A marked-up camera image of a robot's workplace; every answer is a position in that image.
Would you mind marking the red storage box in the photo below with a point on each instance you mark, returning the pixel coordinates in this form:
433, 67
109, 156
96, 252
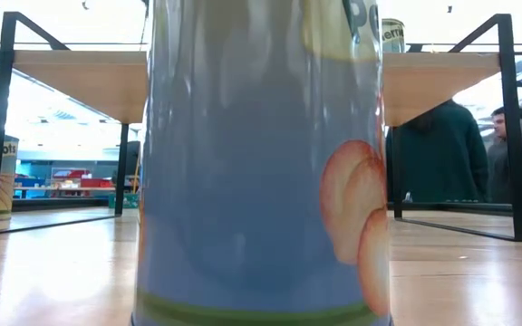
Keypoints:
98, 183
77, 174

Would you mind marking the black track spotlight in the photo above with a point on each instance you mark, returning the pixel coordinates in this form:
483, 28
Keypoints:
85, 5

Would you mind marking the green box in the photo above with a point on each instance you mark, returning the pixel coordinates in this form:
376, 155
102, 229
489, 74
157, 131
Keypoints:
133, 201

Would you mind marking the blue peaches label tin can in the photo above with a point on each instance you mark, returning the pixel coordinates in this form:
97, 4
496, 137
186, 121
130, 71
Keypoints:
252, 181

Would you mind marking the person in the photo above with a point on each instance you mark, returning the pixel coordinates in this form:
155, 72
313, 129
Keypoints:
442, 154
495, 163

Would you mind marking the wooden shelf black metal legs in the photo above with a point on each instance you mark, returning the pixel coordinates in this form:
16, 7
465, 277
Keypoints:
84, 81

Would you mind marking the black monitor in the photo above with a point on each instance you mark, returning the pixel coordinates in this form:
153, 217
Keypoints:
133, 158

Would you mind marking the long background table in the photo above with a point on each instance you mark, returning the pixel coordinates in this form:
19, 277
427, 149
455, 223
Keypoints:
39, 188

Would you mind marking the cream tin can dark lettering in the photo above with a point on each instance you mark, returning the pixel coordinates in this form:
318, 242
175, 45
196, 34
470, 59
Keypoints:
393, 38

